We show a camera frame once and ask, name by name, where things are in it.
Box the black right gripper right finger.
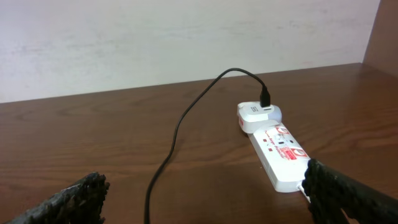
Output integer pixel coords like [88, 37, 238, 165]
[302, 159, 397, 224]

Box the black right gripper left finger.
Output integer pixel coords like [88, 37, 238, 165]
[6, 172, 110, 224]

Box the white USB charger plug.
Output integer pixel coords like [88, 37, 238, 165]
[237, 101, 282, 134]

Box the white power strip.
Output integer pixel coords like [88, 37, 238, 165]
[249, 124, 310, 193]

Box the white power strip cord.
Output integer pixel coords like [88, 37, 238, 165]
[297, 184, 312, 203]

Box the black charger cable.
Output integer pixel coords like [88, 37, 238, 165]
[144, 67, 271, 224]

